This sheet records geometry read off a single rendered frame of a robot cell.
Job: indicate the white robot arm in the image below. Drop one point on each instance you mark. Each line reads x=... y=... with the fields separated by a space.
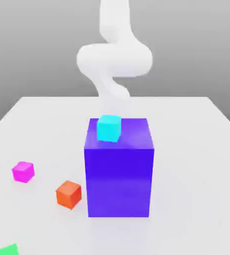
x=114 y=59

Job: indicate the small cyan cube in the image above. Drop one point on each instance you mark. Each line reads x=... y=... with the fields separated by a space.
x=108 y=128

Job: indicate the small orange cube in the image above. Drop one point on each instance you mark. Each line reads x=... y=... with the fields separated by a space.
x=67 y=195

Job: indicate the small magenta cube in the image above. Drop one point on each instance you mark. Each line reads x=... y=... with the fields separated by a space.
x=23 y=172

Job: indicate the small green cube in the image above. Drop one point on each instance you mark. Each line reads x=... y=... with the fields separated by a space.
x=7 y=250

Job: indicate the large purple box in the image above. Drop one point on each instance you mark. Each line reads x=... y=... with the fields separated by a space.
x=118 y=179

